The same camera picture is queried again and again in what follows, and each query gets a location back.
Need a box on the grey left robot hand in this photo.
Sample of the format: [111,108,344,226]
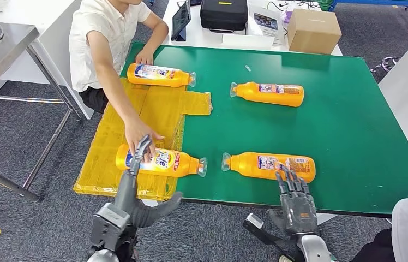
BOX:
[113,134,184,229]

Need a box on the person's left hand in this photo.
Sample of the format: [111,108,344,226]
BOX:
[135,47,155,67]

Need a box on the person's right hand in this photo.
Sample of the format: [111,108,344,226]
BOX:
[124,117,165,163]

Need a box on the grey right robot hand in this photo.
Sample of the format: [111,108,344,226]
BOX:
[268,170,319,236]

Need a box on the orange detergent bottle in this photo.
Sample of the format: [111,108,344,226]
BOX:
[221,152,317,184]
[127,63,197,88]
[230,81,305,108]
[115,144,208,178]

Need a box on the white table leg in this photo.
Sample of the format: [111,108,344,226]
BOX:
[140,199,165,209]
[316,212,338,225]

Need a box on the yellow taped cardboard sheet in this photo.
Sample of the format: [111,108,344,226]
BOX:
[74,76,213,201]

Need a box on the black tablet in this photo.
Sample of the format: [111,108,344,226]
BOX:
[171,0,193,42]

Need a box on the white desk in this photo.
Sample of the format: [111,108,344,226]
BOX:
[160,0,344,57]

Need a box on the black carrying case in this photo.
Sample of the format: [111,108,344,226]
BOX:
[200,0,249,34]

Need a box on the printed booklet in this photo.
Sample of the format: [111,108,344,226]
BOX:
[249,7,286,46]

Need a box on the brown cardboard box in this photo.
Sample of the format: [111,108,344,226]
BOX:
[287,8,343,55]

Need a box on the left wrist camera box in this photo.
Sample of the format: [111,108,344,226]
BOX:
[89,202,131,252]

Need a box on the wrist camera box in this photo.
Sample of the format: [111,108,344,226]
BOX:
[89,202,131,252]
[243,212,293,248]

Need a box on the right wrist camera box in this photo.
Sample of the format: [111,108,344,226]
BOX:
[243,212,293,248]

